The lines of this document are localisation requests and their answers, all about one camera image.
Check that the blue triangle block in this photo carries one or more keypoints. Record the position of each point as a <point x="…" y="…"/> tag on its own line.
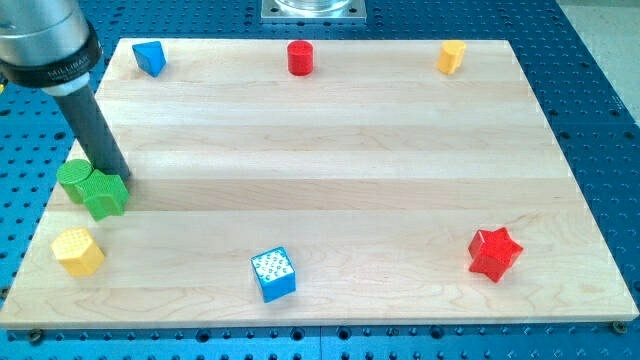
<point x="150" y="57"/>

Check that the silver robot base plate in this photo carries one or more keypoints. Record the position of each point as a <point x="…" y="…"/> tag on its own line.
<point x="313" y="11"/>

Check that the light wooden board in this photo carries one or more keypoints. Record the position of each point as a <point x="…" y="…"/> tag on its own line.
<point x="374" y="172"/>

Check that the green star block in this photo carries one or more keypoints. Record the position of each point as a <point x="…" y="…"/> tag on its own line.
<point x="103" y="195"/>

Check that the left board clamp screw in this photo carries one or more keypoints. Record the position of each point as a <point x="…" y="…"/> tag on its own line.
<point x="35" y="336"/>

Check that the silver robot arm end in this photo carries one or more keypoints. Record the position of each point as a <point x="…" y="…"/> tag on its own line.
<point x="47" y="44"/>

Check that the red star block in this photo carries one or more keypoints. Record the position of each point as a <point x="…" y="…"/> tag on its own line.
<point x="493" y="253"/>

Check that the yellow heart block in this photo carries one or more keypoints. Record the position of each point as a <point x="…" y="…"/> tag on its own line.
<point x="451" y="56"/>

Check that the green cylinder block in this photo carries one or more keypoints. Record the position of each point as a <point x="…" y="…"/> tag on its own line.
<point x="71" y="174"/>

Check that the yellow hexagon block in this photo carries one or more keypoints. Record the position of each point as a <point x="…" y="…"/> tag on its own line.
<point x="77" y="251"/>

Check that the red cylinder block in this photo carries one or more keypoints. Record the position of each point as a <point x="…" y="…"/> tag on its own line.
<point x="300" y="55"/>

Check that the right board clamp screw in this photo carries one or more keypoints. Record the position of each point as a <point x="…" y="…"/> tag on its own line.
<point x="619" y="328"/>

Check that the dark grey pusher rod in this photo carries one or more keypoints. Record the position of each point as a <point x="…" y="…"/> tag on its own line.
<point x="92" y="132"/>

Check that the blue cube block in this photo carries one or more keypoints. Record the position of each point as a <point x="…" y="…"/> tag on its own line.
<point x="275" y="273"/>

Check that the board clamp screw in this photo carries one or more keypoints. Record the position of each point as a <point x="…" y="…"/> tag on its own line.
<point x="619" y="328"/>
<point x="35" y="336"/>

